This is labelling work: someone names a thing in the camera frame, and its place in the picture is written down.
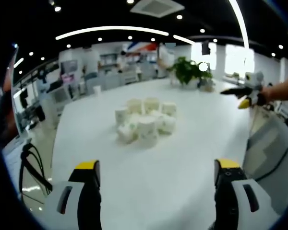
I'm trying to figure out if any pile of paper cups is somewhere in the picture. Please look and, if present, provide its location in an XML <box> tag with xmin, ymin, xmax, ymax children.
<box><xmin>114</xmin><ymin>96</ymin><xmax>178</xmax><ymax>147</ymax></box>

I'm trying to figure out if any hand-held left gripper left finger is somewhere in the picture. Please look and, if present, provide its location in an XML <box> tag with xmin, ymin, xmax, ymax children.
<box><xmin>42</xmin><ymin>160</ymin><xmax>103</xmax><ymax>230</ymax></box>

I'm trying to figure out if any curved ceiling light strip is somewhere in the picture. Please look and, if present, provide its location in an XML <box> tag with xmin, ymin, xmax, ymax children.
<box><xmin>55</xmin><ymin>25</ymin><xmax>170</xmax><ymax>41</ymax></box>

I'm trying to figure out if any person's right hand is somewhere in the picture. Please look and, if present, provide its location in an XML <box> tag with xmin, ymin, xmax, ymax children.
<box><xmin>262</xmin><ymin>85</ymin><xmax>276</xmax><ymax>103</ymax></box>

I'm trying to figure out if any ceiling air conditioner vent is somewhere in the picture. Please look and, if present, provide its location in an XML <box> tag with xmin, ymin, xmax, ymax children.
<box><xmin>130</xmin><ymin>0</ymin><xmax>186</xmax><ymax>18</ymax></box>

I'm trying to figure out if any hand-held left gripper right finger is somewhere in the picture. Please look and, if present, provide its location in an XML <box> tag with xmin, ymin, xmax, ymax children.
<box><xmin>211</xmin><ymin>158</ymin><xmax>282</xmax><ymax>230</ymax></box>

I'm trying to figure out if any black cable bundle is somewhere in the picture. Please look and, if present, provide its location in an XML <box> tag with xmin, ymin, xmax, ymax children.
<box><xmin>18</xmin><ymin>142</ymin><xmax>54</xmax><ymax>200</ymax></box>

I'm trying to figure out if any green potted plant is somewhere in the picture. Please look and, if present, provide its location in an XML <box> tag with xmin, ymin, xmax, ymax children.
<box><xmin>168</xmin><ymin>56</ymin><xmax>214</xmax><ymax>90</ymax></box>

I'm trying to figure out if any long ceiling light strip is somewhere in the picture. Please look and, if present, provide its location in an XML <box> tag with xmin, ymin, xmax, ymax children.
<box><xmin>228</xmin><ymin>0</ymin><xmax>251</xmax><ymax>62</ymax></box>

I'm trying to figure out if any thin black cable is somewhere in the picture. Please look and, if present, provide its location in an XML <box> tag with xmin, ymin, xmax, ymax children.
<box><xmin>254</xmin><ymin>138</ymin><xmax>288</xmax><ymax>182</ymax></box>

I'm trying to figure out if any white table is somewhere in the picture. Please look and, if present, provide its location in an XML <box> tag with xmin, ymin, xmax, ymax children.
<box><xmin>50</xmin><ymin>77</ymin><xmax>256</xmax><ymax>230</ymax></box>

